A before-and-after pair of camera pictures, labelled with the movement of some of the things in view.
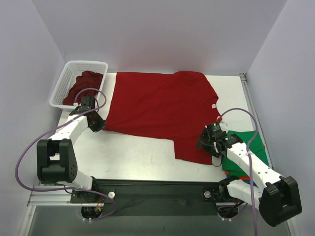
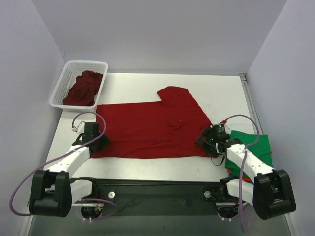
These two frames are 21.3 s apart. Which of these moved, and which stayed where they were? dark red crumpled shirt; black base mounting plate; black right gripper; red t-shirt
Moved: red t-shirt
Stayed: dark red crumpled shirt; black right gripper; black base mounting plate
